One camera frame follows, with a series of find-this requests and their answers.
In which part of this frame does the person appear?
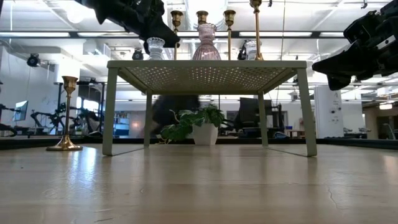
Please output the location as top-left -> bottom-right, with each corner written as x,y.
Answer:
150,95 -> 201,134

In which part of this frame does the clear ribbed glass candle holder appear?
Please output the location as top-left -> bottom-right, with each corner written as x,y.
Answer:
146,37 -> 166,61
243,39 -> 262,61

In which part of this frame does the white column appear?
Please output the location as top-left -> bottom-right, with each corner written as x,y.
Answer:
313,84 -> 345,139

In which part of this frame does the pink ribbed glass candle holder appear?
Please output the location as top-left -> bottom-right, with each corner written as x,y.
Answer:
192,22 -> 222,61

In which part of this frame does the black computer monitor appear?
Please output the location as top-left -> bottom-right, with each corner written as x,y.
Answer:
239,96 -> 273,124

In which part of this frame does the large-based tall brass candlestick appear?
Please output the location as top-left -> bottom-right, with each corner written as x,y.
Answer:
249,0 -> 264,61

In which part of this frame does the medium slim brass candlestick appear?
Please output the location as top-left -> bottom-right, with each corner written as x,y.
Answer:
223,9 -> 237,61

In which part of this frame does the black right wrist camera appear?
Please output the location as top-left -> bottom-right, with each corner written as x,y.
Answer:
343,10 -> 379,44

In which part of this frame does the silver computer monitor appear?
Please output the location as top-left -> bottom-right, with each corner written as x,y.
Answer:
12,100 -> 29,122

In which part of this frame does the black table border rail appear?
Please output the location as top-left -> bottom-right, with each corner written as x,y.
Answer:
0,136 -> 398,151

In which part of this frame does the short brass candlestick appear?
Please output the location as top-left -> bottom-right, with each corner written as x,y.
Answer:
46,75 -> 83,152

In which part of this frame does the black overhead frame crossbar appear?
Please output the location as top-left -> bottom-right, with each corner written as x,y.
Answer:
0,30 -> 354,40

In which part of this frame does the pale green perforated metal shelf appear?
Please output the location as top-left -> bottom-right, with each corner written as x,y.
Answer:
102,60 -> 318,157

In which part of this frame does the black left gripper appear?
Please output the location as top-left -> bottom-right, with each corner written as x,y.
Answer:
74,0 -> 181,55

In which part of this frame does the green plant in white pot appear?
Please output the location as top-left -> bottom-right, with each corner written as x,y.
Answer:
157,103 -> 225,146

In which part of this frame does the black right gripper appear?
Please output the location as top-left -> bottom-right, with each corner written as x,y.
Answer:
312,21 -> 398,91

